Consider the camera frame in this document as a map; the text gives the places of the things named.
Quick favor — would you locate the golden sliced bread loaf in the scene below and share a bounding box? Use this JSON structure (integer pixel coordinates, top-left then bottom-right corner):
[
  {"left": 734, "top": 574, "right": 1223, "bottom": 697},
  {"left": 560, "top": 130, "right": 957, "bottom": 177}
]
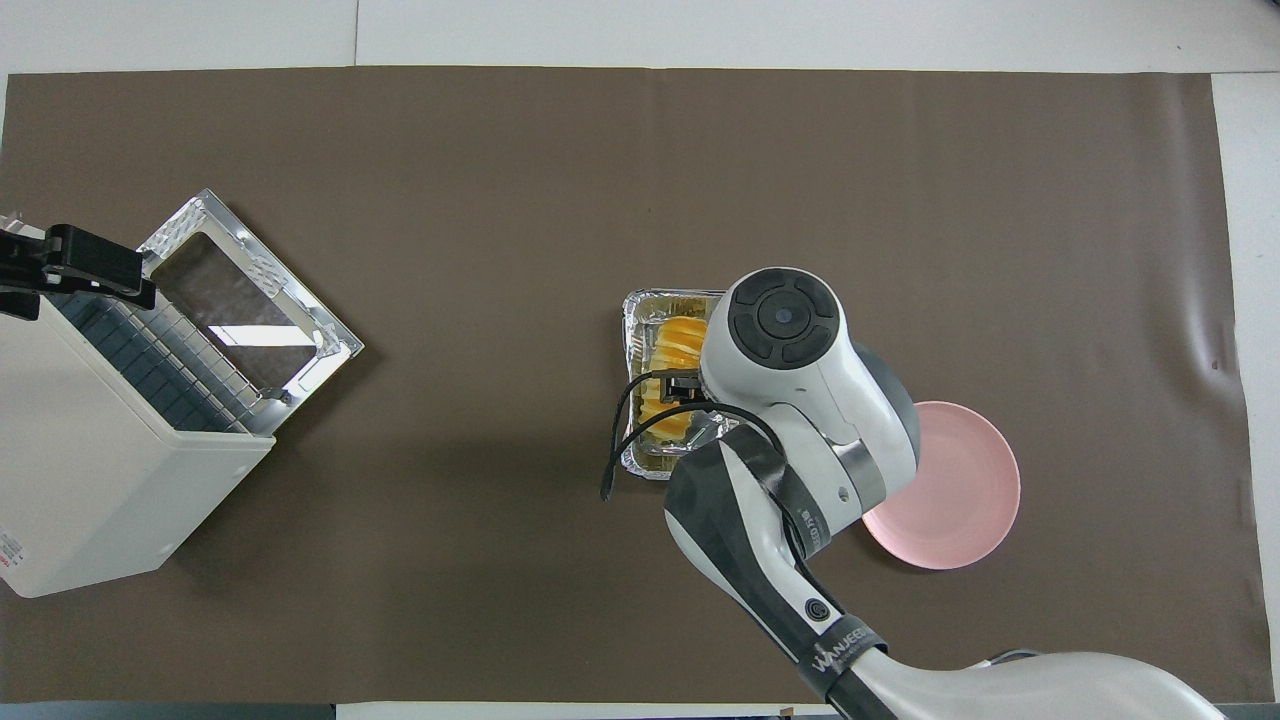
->
[{"left": 638, "top": 315, "right": 713, "bottom": 444}]

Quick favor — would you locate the glass and metal oven door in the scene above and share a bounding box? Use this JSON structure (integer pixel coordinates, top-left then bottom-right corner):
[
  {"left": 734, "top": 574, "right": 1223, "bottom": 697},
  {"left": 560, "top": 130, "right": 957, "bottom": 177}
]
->
[{"left": 135, "top": 188, "right": 365, "bottom": 438}]

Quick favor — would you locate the metal wire oven rack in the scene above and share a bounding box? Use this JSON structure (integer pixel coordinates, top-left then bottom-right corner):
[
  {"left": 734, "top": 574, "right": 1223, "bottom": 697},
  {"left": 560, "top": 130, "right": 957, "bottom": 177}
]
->
[{"left": 45, "top": 270, "right": 291, "bottom": 437}]

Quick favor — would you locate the aluminium foil tray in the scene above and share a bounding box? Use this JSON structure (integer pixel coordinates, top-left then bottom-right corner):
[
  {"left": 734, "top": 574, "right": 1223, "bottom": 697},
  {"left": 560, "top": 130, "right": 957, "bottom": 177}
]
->
[{"left": 620, "top": 288, "right": 742, "bottom": 482}]

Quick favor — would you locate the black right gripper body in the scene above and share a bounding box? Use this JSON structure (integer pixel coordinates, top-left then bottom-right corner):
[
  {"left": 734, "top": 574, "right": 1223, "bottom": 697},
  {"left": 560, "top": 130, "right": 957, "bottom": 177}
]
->
[{"left": 655, "top": 368, "right": 709, "bottom": 409}]

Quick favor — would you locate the brown paper table mat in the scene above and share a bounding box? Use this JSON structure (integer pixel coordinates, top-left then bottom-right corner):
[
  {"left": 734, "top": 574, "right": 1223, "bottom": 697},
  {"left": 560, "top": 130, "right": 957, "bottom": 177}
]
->
[{"left": 0, "top": 66, "right": 1276, "bottom": 704}]

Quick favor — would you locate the white toaster oven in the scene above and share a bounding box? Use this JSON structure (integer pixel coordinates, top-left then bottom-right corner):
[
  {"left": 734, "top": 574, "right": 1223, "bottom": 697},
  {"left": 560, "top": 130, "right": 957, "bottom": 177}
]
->
[{"left": 0, "top": 213, "right": 276, "bottom": 599}]

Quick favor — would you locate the pink round plate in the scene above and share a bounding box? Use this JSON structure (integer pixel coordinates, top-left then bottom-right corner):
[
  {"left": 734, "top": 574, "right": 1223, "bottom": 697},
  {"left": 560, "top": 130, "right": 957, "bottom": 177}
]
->
[{"left": 860, "top": 400, "right": 1022, "bottom": 571}]

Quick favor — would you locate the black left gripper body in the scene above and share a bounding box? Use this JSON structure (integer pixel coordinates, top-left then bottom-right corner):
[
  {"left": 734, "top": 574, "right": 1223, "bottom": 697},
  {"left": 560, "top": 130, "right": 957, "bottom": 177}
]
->
[{"left": 0, "top": 224, "right": 158, "bottom": 322}]

